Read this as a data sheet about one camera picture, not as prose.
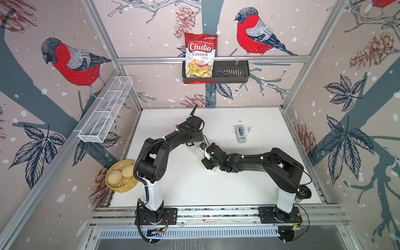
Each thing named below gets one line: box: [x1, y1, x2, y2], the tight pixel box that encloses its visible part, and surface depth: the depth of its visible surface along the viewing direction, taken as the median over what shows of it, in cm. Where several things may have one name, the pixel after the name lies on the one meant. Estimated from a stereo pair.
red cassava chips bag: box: [183, 32, 219, 84], surface depth 87 cm
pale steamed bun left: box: [107, 169, 123, 185], surface depth 81 cm
